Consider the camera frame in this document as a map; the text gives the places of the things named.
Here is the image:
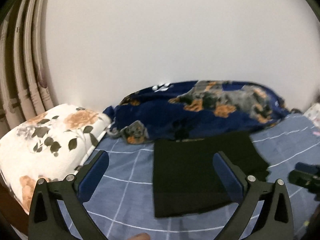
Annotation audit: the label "black pants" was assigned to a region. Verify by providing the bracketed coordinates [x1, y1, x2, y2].
[152, 132, 269, 218]

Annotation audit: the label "person's left hand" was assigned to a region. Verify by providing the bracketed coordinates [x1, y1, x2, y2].
[127, 232, 151, 240]

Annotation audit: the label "white patterned cloth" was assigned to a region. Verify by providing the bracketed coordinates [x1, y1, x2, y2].
[304, 103, 320, 128]

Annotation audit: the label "white floral pillow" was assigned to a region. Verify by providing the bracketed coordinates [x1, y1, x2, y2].
[1, 104, 111, 213]

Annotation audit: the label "blue grid bedsheet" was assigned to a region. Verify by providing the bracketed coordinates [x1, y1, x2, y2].
[85, 114, 319, 239]

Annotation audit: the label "beige curtain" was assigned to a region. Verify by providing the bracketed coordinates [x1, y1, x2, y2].
[1, 0, 54, 136]

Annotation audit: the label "navy dog print blanket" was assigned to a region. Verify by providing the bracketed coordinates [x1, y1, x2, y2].
[103, 80, 298, 145]

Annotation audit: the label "brown wooden bed frame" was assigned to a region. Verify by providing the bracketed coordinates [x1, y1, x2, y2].
[0, 184, 29, 236]

